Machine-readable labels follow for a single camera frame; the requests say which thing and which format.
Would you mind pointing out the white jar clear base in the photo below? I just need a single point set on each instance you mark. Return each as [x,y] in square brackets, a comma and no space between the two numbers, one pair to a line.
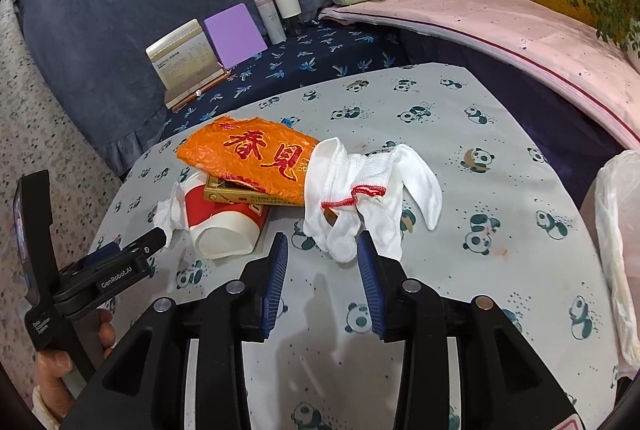
[286,2]

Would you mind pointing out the dark blue printed cloth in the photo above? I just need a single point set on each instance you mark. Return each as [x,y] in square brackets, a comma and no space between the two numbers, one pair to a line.
[340,50]

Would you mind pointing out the slim white bottle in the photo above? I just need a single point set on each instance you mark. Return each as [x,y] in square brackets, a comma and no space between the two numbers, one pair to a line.
[267,17]

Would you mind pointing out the dark purple cloth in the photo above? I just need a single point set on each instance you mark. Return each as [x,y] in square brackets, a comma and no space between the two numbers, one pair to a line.
[525,100]

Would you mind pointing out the person's left hand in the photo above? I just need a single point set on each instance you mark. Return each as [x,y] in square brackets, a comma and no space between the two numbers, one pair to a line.
[50,372]

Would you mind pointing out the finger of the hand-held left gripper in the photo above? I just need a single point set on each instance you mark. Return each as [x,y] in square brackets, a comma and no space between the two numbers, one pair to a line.
[145,242]

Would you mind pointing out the pink cloth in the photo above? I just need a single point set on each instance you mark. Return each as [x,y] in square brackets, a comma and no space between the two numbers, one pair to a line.
[500,25]

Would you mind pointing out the wooden book stand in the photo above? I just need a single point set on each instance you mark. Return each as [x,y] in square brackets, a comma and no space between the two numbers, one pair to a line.
[200,90]

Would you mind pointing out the bin with white plastic bag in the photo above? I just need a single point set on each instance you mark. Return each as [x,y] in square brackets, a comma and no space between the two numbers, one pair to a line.
[615,230]

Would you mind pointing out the white tissue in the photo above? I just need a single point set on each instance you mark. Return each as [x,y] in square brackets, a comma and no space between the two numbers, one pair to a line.
[167,210]

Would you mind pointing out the gold cardboard box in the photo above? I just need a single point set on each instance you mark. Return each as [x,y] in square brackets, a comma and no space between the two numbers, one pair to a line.
[225,195]

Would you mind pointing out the orange wrapper red characters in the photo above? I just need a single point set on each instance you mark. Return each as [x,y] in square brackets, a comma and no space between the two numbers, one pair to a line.
[240,150]

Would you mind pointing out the red paper cup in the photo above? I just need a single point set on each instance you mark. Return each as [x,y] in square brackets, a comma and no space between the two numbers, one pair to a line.
[220,210]

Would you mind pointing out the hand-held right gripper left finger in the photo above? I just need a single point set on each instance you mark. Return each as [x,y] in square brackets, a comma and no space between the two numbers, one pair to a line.
[277,280]

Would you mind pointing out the panda print tablecloth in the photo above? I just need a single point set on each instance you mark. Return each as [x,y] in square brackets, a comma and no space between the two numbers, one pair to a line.
[500,190]

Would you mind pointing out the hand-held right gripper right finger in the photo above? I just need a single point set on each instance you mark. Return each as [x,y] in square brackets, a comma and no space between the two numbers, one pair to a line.
[372,285]

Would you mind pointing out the white glove red trim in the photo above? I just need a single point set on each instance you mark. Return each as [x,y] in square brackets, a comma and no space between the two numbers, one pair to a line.
[340,230]

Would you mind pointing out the white cotton glove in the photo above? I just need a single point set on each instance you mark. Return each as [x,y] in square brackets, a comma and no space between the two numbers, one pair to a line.
[415,180]

